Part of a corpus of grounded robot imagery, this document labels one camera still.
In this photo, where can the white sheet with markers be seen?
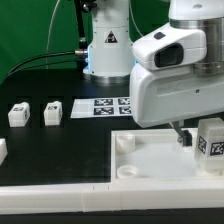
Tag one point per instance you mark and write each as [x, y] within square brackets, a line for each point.
[101, 107]

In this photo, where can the white square table top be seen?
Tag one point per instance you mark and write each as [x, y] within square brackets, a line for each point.
[155, 155]

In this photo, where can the white left block piece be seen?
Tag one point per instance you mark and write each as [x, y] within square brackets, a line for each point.
[3, 150]

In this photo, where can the white front fence rail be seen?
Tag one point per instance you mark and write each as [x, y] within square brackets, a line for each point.
[119, 195]

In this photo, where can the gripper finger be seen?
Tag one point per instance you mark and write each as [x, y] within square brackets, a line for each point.
[184, 136]

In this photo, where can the black vertical pole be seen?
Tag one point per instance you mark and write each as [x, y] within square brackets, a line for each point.
[82, 38]

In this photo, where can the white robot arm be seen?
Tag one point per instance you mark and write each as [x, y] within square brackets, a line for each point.
[176, 72]

